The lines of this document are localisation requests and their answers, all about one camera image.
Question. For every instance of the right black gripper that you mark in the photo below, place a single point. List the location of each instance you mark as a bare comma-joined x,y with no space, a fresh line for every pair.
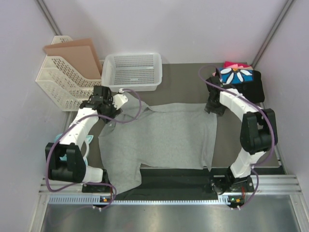
209,108

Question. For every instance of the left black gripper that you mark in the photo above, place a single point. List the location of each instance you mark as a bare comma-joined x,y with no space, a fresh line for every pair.
114,112

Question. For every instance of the grey t shirt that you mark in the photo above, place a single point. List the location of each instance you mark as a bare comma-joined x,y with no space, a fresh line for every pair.
176,135

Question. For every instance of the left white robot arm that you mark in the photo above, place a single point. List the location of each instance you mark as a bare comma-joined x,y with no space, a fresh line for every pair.
74,170

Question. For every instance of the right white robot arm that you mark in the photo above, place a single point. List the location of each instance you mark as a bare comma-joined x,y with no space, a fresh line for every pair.
258,131

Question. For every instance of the cream perforated file organizer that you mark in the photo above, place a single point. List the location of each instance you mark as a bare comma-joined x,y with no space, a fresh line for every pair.
62,83

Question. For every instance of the teal cat ear headphones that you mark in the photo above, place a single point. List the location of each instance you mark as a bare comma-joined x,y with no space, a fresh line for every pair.
87,142

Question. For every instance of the white perforated plastic basket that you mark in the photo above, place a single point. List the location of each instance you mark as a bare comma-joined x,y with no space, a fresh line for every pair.
139,71

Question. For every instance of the black folded flower t shirt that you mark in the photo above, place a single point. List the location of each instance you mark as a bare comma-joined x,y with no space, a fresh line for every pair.
247,82

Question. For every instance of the pink folded t shirt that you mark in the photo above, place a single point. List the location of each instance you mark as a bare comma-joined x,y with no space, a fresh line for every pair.
237,65

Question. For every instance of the brown cardboard folder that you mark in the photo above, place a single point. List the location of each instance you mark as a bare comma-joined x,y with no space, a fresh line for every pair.
80,54

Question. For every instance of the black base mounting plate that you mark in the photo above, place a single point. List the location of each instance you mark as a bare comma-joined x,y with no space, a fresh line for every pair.
185,184

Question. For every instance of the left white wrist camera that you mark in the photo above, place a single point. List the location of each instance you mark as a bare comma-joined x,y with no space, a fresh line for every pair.
119,99

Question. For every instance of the grey slotted cable duct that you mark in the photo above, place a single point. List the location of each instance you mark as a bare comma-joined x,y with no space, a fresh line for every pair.
103,200

